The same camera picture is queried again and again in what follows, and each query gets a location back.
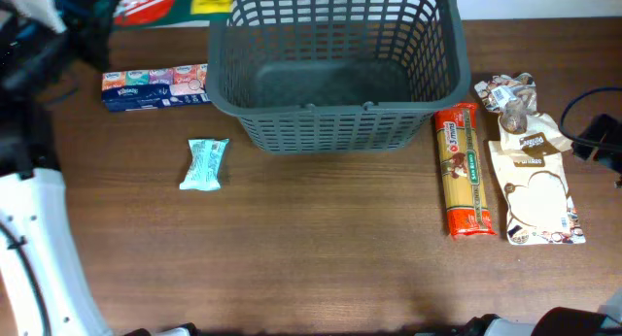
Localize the beige rice pouch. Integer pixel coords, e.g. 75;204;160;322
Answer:
487;140;587;247

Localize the light teal snack wrapper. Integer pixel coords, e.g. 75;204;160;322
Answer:
179;139;229;191

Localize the Kleenex tissue multipack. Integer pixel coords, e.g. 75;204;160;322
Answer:
101;63;211;112

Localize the green Nescafe coffee bag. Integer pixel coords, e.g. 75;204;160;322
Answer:
114;0;233;29

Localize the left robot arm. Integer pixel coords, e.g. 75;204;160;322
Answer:
1;0;120;335

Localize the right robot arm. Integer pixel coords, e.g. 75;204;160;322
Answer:
434;110;621;335

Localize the clear mushroom pouch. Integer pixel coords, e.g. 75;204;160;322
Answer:
473;72;579;155

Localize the San Remo spaghetti packet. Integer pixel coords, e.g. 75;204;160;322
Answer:
433;103;495;237

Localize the grey plastic slotted basket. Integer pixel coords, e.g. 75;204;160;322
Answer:
207;0;470;154

